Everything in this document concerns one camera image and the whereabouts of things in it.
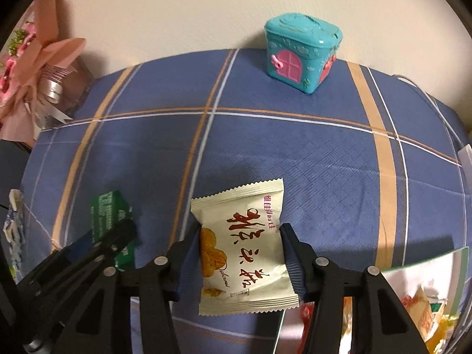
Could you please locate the pink flower bouquet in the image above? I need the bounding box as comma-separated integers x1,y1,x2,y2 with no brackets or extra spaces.
0,0,87,142

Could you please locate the white tray with teal rim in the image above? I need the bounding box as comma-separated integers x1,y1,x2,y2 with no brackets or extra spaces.
273,246,472,354

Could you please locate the white power strip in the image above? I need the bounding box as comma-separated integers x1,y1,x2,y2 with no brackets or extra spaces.
457,145,472,181

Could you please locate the white cable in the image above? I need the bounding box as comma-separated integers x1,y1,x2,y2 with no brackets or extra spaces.
393,74,466,148

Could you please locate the cream snack packet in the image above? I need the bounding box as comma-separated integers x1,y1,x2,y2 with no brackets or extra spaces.
190,178,300,316

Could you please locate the orange yellow snack packet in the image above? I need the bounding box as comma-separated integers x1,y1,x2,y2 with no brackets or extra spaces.
401,284,447,343

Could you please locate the yellow clear snack packet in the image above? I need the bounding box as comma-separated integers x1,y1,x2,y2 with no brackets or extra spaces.
428,315,463,354

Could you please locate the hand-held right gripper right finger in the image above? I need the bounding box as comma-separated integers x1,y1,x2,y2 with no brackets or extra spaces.
278,223,430,354

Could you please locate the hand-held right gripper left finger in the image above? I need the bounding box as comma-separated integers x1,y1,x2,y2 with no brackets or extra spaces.
55,221,203,354

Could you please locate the green snack packet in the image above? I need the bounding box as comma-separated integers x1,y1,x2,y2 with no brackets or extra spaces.
90,191,138,271

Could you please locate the teal house-shaped box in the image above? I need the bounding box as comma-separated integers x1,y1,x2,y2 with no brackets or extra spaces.
263,12,344,94

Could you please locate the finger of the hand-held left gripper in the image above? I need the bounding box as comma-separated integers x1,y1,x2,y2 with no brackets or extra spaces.
52,234,93,266
17,218,138,303

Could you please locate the blue white snack packet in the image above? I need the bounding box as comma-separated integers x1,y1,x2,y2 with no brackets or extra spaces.
3,189,24,279

